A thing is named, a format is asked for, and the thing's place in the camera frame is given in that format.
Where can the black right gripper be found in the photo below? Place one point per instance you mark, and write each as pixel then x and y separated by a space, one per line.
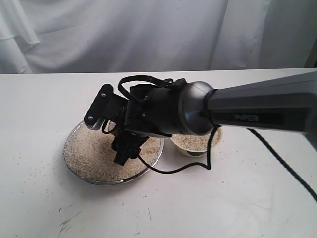
pixel 157 116

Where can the cream ceramic rice bowl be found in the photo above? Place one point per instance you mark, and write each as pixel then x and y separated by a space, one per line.
pixel 191 145

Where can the round steel rice tray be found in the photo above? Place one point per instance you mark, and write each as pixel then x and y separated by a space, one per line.
pixel 88 155

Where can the brown wooden cup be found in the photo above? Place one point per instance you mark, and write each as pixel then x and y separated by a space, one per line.
pixel 115 131

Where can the white backdrop curtain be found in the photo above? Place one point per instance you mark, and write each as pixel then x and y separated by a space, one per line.
pixel 73 36

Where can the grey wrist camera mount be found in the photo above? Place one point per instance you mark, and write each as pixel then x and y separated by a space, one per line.
pixel 107 106

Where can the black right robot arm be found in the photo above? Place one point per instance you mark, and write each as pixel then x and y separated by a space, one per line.
pixel 286 104

